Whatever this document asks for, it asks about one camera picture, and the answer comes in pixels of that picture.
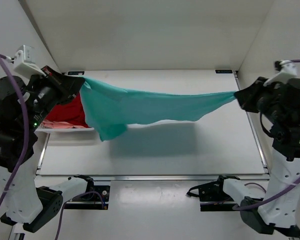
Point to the aluminium rail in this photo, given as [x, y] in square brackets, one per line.
[258, 177]

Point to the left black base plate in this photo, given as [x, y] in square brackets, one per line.
[92, 201]

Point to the red t shirt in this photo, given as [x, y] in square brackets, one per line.
[72, 113]

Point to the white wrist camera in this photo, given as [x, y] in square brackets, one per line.
[23, 62]
[285, 70]

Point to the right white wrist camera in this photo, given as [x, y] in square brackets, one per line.
[285, 70]

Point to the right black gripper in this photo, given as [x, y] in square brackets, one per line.
[245, 96]

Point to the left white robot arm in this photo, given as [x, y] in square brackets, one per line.
[23, 107]

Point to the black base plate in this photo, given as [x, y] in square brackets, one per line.
[92, 201]
[221, 194]

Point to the white plastic laundry basket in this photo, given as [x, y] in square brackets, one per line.
[69, 136]

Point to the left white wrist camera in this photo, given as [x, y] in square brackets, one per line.
[23, 62]

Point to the teal t shirt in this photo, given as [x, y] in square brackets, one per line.
[110, 109]

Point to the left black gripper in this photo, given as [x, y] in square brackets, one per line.
[74, 83]

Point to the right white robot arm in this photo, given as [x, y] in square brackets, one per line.
[275, 209]

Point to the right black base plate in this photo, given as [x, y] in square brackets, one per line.
[221, 194]

